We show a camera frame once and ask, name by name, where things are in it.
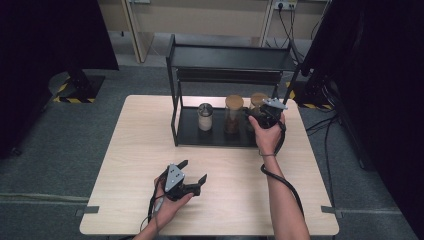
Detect beige wooden desk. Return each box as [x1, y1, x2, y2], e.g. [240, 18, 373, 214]
[98, 0, 275, 64]

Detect white wall power socket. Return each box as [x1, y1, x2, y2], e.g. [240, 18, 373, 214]
[273, 0, 298, 10]

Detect metal-lid glass jar white powder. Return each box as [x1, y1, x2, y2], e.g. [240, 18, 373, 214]
[196, 102, 215, 132]

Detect black power cables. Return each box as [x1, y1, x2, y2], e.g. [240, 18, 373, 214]
[264, 3, 326, 66]

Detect person's right hand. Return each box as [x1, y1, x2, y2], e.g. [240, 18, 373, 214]
[247, 112, 287, 157]

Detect black metal shelf rack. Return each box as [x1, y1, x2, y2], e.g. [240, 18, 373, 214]
[165, 33, 303, 149]

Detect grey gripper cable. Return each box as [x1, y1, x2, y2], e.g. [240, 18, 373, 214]
[139, 195, 166, 235]

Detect person's left hand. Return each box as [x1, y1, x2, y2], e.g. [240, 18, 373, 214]
[152, 176, 195, 232]

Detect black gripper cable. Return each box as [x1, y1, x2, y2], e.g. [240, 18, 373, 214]
[260, 114, 306, 219]
[147, 170, 170, 222]

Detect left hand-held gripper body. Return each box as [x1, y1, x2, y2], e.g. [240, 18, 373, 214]
[162, 162, 202, 202]

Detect wooden-lid glass jar dark spices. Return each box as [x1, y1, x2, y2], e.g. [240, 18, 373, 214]
[224, 94, 245, 136]

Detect black floor cables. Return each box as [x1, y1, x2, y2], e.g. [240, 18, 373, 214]
[304, 114, 340, 208]

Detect grey floor tape piece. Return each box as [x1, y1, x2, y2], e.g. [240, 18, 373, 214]
[74, 205, 101, 218]
[320, 205, 345, 220]

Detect black stand base striped tape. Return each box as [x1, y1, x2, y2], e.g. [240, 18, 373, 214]
[48, 68, 106, 104]
[285, 71, 335, 111]

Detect wooden-lid glass jar green leaves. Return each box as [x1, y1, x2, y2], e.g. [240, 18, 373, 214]
[246, 92, 270, 134]

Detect dark curtain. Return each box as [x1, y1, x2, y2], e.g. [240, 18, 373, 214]
[300, 0, 424, 240]
[0, 0, 120, 160]

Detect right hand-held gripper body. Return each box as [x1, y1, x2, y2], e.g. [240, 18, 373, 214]
[256, 97, 289, 130]

